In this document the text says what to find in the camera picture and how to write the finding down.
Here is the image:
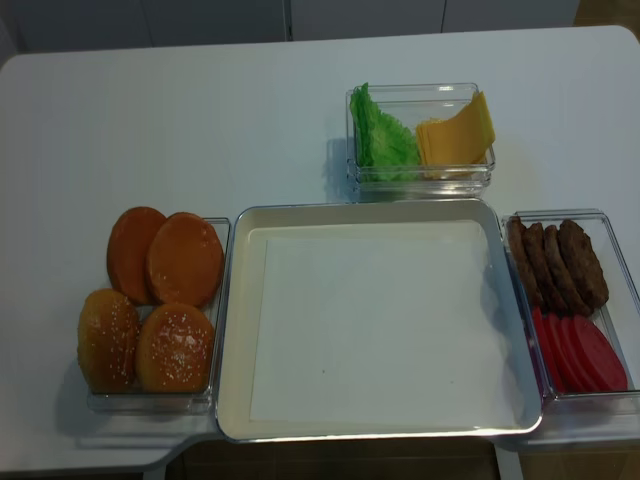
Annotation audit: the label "plain bun bottom front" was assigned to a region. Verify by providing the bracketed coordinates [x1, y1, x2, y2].
[146, 212, 225, 308]

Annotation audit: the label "plain bun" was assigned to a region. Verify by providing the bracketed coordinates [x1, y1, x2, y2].
[106, 206, 166, 305]
[146, 212, 225, 308]

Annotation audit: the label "green lettuce leaves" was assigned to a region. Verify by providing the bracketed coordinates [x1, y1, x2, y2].
[349, 83, 421, 182]

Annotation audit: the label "clear lettuce cheese container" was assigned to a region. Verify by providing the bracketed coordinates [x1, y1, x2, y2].
[346, 83, 496, 198]

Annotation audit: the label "silver metal tray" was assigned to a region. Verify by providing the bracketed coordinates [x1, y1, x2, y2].
[215, 199, 542, 442]

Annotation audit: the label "white paper sheet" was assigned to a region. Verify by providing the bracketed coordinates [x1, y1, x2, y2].
[250, 221, 524, 430]

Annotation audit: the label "yellow cheese slices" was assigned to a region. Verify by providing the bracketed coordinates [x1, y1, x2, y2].
[415, 92, 496, 180]

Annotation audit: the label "sesame bun top right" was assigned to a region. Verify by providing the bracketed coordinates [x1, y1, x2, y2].
[135, 304, 214, 393]

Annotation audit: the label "sesame bun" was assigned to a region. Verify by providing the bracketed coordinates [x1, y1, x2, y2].
[135, 304, 214, 393]
[77, 288, 140, 394]

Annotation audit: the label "plain bun bottom back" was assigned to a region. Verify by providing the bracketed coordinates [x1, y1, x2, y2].
[106, 206, 166, 305]

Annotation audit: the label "brown patty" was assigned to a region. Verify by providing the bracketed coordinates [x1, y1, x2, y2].
[507, 216, 546, 308]
[558, 219, 609, 309]
[544, 225, 593, 317]
[523, 222, 567, 313]

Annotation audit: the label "clear bun container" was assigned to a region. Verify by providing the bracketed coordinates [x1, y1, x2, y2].
[88, 218, 230, 414]

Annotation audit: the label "sesame bun top left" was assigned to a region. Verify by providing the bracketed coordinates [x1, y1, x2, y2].
[77, 288, 140, 394]

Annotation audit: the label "red tomato slice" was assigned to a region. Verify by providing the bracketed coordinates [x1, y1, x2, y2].
[543, 313, 583, 393]
[559, 317, 599, 393]
[570, 316, 628, 392]
[532, 306, 566, 394]

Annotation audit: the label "clear patty tomato container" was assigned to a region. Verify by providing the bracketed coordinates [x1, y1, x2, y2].
[500, 209, 639, 417]

